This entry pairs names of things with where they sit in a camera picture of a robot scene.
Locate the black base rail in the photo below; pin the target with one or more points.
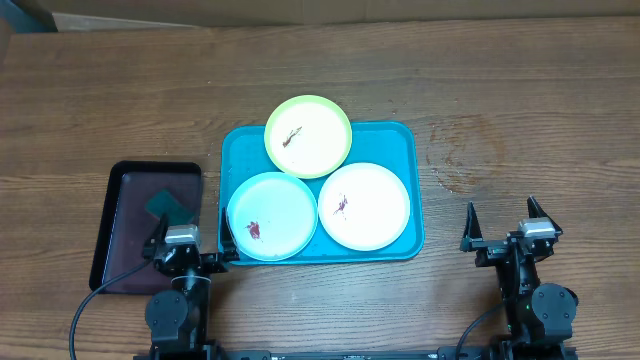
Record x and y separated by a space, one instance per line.
442 353

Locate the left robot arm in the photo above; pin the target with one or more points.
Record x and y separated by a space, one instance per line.
178 317

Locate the green sponge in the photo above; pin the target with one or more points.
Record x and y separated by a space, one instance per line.
165 204

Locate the teal plastic tray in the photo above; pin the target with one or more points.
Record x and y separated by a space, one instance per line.
386 143

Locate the black rectangular tray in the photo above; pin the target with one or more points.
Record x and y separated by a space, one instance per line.
125 225

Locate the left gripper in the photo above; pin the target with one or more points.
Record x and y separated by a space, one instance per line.
215 262

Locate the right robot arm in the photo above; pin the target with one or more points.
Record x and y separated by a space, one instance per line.
539 315

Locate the white plate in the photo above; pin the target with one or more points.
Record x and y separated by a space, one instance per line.
364 206

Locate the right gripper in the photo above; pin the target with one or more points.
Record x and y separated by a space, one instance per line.
490 249

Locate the yellow-green rimmed plate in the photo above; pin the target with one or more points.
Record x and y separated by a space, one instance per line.
308 136

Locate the light blue plate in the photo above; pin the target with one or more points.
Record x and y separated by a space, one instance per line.
272 216

